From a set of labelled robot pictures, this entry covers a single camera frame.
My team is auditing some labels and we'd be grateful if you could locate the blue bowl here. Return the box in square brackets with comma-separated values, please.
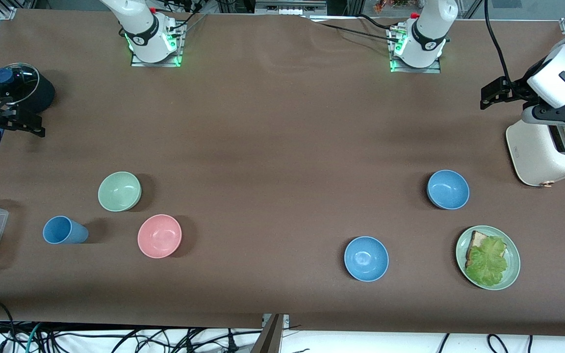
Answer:
[427, 170, 470, 210]
[344, 236, 389, 282]

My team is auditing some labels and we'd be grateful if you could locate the green bowl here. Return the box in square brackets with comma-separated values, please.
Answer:
[98, 171, 142, 212]

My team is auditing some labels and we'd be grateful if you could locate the pink bowl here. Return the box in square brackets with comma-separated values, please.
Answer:
[137, 214, 183, 259]

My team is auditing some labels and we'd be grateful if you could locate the glass lid blue knob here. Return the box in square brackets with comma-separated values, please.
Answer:
[0, 63, 36, 105]

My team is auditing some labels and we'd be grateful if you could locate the white toaster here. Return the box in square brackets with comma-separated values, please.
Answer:
[506, 120, 565, 188]

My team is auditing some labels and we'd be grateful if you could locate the blue cup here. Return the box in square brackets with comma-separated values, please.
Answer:
[43, 216, 89, 245]

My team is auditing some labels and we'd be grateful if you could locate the orange red object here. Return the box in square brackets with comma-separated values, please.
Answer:
[373, 0, 418, 14]

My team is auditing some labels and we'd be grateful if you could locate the bread slice under lettuce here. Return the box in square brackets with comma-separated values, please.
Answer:
[466, 230, 493, 268]

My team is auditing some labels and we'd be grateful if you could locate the green lettuce leaf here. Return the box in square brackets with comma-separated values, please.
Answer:
[465, 236, 509, 287]

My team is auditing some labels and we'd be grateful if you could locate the green plate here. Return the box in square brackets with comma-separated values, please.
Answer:
[456, 225, 521, 291]

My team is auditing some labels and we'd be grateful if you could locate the grey box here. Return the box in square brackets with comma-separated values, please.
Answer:
[255, 0, 328, 16]

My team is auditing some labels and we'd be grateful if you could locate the black pot blue handle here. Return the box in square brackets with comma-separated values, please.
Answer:
[0, 63, 56, 148]

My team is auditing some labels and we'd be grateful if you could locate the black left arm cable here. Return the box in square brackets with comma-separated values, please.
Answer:
[484, 0, 528, 99]

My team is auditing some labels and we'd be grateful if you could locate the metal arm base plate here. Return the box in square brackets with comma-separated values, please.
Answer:
[389, 25, 442, 74]
[130, 22, 183, 68]

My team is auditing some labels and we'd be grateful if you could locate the black cable on table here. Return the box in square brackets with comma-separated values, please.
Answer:
[318, 22, 401, 43]

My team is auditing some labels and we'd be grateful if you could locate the teal cable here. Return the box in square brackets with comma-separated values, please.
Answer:
[24, 322, 44, 353]

